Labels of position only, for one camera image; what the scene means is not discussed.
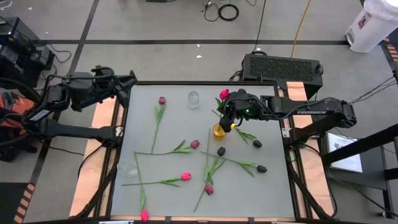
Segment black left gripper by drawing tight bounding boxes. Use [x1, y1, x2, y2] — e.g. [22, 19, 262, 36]
[104, 70, 138, 108]

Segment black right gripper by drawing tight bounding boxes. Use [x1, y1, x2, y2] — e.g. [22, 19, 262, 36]
[218, 89, 267, 134]

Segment bright red artificial tulip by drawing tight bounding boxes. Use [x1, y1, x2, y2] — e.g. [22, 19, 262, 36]
[215, 88, 230, 125]
[121, 172, 192, 188]
[133, 151, 149, 222]

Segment yellow glass vase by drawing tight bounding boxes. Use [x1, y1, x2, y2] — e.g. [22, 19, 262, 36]
[212, 123, 227, 139]

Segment clear ribbed glass vase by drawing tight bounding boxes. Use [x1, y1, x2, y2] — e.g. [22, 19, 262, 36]
[187, 90, 200, 110]

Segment small clear glass vase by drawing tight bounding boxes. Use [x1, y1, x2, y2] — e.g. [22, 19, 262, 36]
[117, 161, 139, 179]

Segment wooden table side board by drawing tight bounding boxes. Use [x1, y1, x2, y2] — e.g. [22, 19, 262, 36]
[278, 81, 335, 218]
[68, 96, 125, 218]

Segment black vented computer case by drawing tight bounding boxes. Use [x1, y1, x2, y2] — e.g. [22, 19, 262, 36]
[241, 53, 324, 100]

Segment red vacuum cleaner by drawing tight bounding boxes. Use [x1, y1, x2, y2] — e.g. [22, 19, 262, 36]
[0, 76, 43, 150]

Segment orange shop vacuum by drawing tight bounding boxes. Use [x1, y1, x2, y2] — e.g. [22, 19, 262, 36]
[0, 88, 37, 138]

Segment black equipment boxes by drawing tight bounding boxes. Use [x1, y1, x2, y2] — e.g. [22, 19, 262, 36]
[0, 17, 55, 88]

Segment white printed booklet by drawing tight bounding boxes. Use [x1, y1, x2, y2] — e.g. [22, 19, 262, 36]
[326, 132, 364, 174]

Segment black metal stand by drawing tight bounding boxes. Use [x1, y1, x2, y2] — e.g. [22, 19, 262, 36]
[322, 124, 398, 218]

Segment white trash bin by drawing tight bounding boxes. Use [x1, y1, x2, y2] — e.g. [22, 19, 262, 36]
[344, 0, 398, 54]

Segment black hanging cable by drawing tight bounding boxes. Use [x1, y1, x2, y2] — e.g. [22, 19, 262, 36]
[251, 0, 267, 53]

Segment coiled black floor cable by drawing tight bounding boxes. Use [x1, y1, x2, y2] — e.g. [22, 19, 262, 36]
[201, 0, 240, 22]

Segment yellow power cable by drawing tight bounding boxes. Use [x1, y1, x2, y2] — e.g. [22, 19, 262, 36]
[290, 0, 312, 59]

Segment black cable bundle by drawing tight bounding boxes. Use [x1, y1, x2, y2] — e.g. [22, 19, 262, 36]
[349, 76, 398, 105]

